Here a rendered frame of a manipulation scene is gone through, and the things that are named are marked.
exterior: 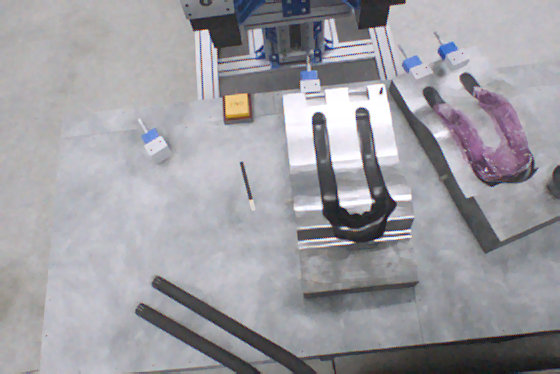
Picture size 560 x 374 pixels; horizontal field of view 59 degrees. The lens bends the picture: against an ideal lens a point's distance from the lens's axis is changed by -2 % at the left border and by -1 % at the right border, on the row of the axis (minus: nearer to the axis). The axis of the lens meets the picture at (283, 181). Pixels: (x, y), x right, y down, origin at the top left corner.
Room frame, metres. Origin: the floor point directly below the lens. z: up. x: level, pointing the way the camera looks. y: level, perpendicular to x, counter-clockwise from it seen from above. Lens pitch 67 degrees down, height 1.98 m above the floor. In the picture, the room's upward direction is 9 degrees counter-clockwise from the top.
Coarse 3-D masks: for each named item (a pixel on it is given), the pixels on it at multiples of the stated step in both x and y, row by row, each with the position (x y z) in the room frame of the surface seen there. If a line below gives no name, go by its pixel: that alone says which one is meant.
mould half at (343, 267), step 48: (288, 96) 0.68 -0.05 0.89; (336, 96) 0.66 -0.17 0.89; (384, 96) 0.64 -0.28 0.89; (288, 144) 0.55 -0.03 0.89; (336, 144) 0.53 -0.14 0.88; (384, 144) 0.51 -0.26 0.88; (336, 240) 0.30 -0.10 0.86; (384, 240) 0.28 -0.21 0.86; (336, 288) 0.19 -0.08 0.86; (384, 288) 0.18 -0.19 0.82
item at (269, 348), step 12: (156, 276) 0.29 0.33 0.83; (156, 288) 0.26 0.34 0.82; (168, 288) 0.26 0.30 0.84; (180, 288) 0.25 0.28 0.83; (180, 300) 0.22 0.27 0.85; (192, 300) 0.22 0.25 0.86; (204, 312) 0.18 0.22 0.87; (216, 312) 0.18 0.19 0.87; (216, 324) 0.15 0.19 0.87; (228, 324) 0.15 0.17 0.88; (240, 324) 0.14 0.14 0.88; (240, 336) 0.12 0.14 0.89; (252, 336) 0.11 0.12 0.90; (264, 348) 0.09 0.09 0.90; (276, 348) 0.08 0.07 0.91; (276, 360) 0.06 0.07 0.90
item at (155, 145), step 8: (144, 128) 0.69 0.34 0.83; (144, 136) 0.66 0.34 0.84; (152, 136) 0.66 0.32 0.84; (160, 136) 0.65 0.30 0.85; (152, 144) 0.63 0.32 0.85; (160, 144) 0.63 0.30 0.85; (152, 152) 0.61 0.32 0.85; (160, 152) 0.61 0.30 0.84; (168, 152) 0.62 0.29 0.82; (160, 160) 0.60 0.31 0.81
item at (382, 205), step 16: (320, 112) 0.62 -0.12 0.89; (368, 112) 0.60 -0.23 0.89; (320, 128) 0.58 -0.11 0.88; (368, 128) 0.56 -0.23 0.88; (320, 144) 0.54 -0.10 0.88; (368, 144) 0.52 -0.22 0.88; (320, 160) 0.50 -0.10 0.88; (368, 160) 0.48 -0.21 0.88; (320, 176) 0.45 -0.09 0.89; (368, 176) 0.43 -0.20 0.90; (320, 192) 0.40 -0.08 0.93; (336, 192) 0.39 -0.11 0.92; (384, 192) 0.38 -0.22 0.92; (336, 208) 0.36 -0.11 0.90; (384, 208) 0.34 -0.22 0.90; (336, 224) 0.33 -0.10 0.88; (352, 224) 0.32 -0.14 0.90; (368, 224) 0.32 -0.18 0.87; (384, 224) 0.30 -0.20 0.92; (352, 240) 0.29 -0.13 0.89; (368, 240) 0.28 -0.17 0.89
